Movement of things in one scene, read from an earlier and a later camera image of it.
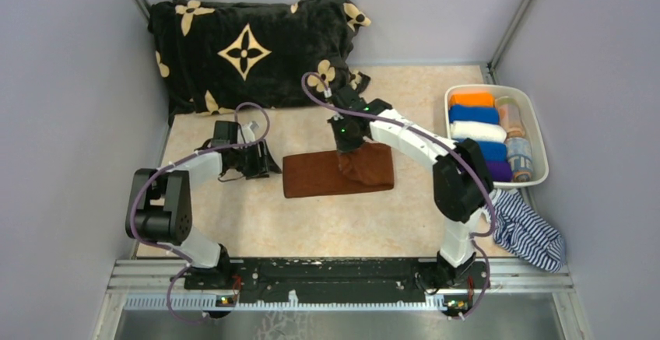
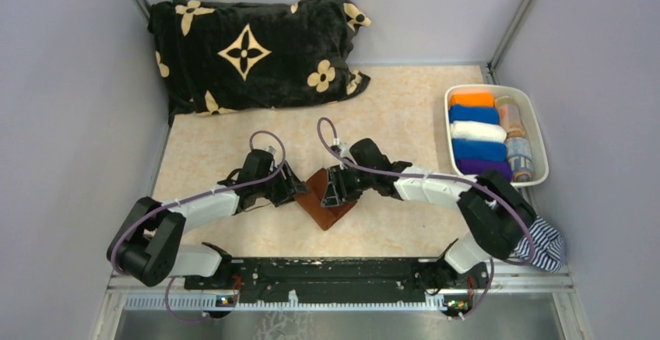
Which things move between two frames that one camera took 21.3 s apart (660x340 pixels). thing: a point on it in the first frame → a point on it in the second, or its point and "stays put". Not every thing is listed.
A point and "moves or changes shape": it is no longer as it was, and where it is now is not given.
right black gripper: (342, 145) → (337, 191)
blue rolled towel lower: (493, 151) stays put
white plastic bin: (522, 94) stays put
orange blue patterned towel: (520, 157) stays put
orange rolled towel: (472, 99) stays put
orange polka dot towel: (509, 116) stays put
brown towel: (366, 167) moves or changes shape
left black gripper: (263, 166) → (289, 187)
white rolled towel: (479, 131) stays put
